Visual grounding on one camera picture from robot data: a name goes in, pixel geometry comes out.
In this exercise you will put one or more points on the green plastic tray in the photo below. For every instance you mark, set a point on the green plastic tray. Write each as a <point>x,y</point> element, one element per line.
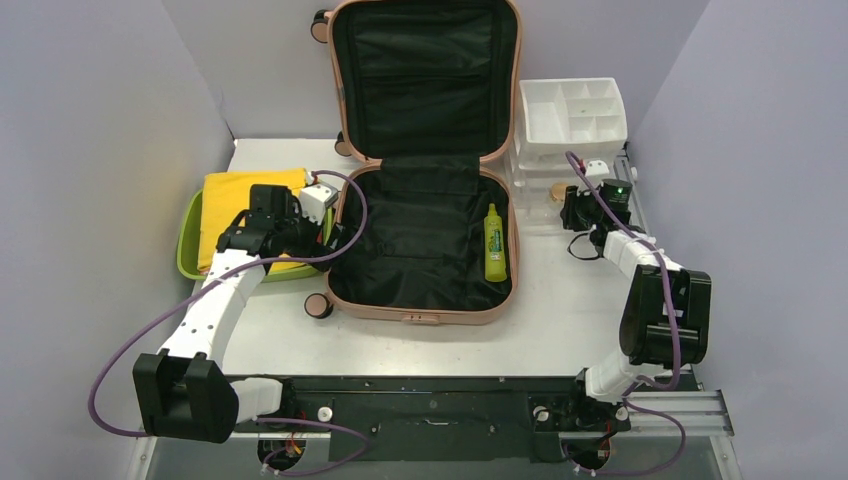
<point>189,252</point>

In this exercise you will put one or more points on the yellow box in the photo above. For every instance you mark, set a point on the yellow box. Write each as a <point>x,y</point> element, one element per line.
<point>224,195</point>

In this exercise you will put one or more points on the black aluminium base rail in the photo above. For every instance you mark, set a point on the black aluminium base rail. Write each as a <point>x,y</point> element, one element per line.
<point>336,427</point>

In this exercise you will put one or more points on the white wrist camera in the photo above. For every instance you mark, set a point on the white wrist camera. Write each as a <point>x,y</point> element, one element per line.
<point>593,172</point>
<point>315,201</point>

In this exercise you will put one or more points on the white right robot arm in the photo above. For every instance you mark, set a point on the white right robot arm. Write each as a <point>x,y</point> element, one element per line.
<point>665,321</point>

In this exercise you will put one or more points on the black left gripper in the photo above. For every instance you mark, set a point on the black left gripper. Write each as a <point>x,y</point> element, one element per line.
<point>313,248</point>

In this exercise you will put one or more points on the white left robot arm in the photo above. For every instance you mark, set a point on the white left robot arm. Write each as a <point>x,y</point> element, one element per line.
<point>181,390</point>

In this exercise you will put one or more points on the white plastic drawer organizer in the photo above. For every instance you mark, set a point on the white plastic drawer organizer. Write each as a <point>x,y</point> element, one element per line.
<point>583,115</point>

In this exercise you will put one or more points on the small green bottle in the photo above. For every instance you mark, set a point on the small green bottle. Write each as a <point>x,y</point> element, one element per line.
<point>495,265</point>

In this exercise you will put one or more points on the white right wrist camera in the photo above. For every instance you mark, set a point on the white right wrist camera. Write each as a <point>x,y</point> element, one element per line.
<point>593,172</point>

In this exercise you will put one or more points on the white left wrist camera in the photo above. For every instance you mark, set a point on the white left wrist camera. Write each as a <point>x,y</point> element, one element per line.
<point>315,201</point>

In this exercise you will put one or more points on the pink hard-shell suitcase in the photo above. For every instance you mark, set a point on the pink hard-shell suitcase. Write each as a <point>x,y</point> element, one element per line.
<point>426,93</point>

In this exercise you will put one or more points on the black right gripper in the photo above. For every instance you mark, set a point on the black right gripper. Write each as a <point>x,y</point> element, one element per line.
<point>573,211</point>

